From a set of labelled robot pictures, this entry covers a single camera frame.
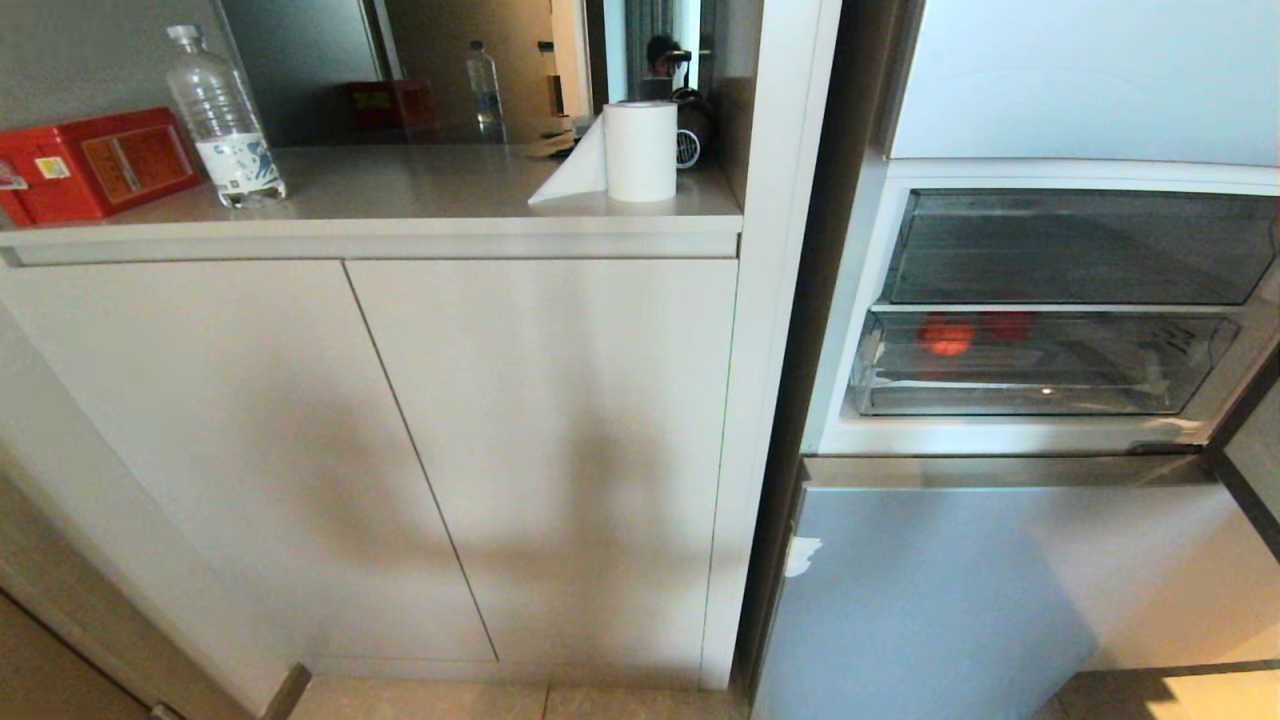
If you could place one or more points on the silver fridge upper door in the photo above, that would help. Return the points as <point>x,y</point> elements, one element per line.
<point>1085,80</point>

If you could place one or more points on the silver fridge lower door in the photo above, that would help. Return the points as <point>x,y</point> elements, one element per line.
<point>950,600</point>

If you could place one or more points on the red tomato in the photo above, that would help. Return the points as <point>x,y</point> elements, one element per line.
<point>946,335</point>

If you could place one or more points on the red rectangular box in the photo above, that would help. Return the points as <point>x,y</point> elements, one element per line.
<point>95,165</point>

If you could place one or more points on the beige cabinet door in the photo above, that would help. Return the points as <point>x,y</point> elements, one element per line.
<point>570,450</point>
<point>230,470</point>

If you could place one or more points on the silver fridge door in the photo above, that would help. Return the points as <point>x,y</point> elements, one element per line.
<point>1085,80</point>
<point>950,600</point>

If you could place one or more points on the clear plastic water bottle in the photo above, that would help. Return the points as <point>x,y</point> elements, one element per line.
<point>227,130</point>

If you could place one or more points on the transparent fridge drawer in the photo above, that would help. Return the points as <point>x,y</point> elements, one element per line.
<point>1050,365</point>
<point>1080,250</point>

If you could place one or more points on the white paper towel roll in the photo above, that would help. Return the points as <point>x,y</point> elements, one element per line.
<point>638,150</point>

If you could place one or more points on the silver refrigerator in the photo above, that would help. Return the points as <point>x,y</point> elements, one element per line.
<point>1000,400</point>

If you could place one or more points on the beige cabinet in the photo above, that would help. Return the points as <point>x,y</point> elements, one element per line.
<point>400,420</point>

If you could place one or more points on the black hair dryer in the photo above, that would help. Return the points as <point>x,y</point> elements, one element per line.
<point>692,128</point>

